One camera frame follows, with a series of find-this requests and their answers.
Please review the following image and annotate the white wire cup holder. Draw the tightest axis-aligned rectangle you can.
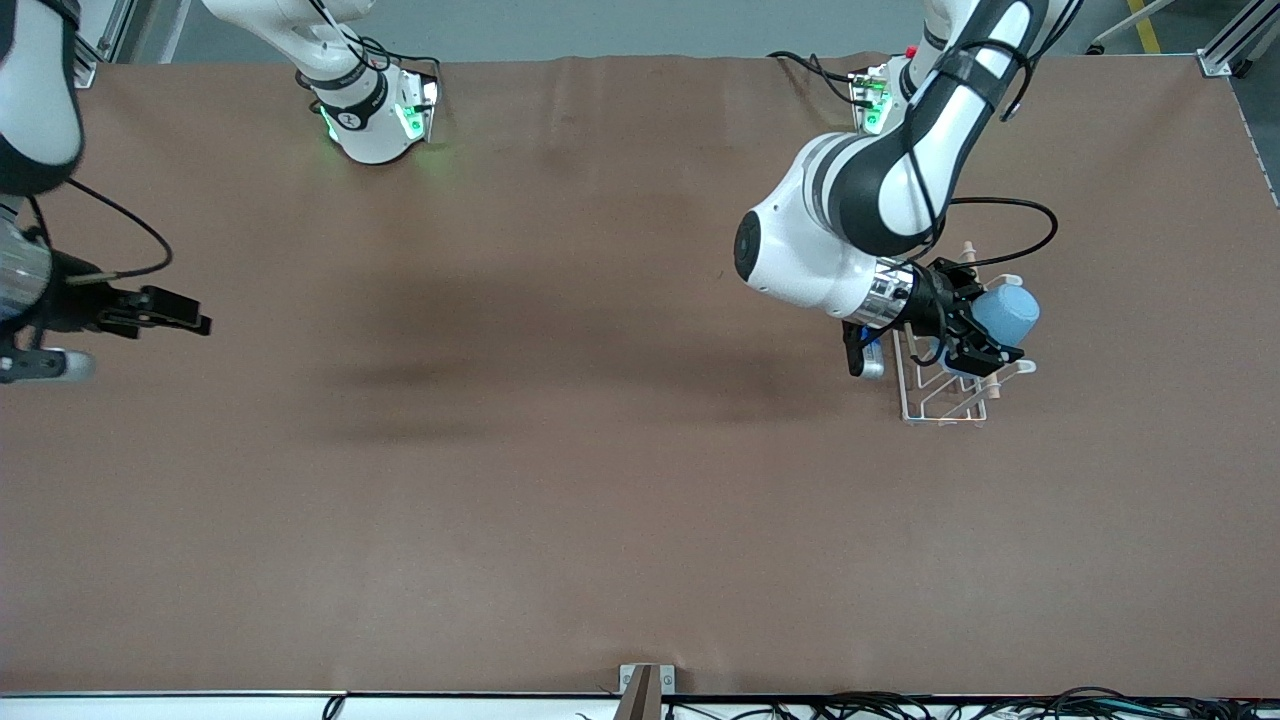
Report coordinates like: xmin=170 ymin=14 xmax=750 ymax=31
xmin=892 ymin=240 xmax=1039 ymax=428

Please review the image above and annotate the black left arm base cable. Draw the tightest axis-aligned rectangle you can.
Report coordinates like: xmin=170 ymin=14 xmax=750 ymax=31
xmin=767 ymin=49 xmax=864 ymax=107

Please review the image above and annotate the brown table cover sheet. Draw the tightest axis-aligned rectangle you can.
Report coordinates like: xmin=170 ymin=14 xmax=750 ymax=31
xmin=0 ymin=52 xmax=1280 ymax=699

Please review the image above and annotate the blue plastic cup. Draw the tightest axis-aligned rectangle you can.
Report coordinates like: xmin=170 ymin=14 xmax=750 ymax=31
xmin=925 ymin=284 xmax=1042 ymax=380

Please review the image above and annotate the grey metal bar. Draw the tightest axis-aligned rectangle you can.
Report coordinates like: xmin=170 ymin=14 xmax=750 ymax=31
xmin=1088 ymin=0 xmax=1183 ymax=55

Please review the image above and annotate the black arm base cable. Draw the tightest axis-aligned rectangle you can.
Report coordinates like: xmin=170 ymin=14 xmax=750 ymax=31
xmin=372 ymin=42 xmax=444 ymax=89
xmin=767 ymin=49 xmax=864 ymax=107

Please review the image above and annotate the black right arm base cable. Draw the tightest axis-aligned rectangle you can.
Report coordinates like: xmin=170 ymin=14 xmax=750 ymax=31
xmin=372 ymin=42 xmax=444 ymax=89

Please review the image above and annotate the metal table edge bracket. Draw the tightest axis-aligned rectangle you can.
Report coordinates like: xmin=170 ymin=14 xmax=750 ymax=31
xmin=618 ymin=663 xmax=677 ymax=720

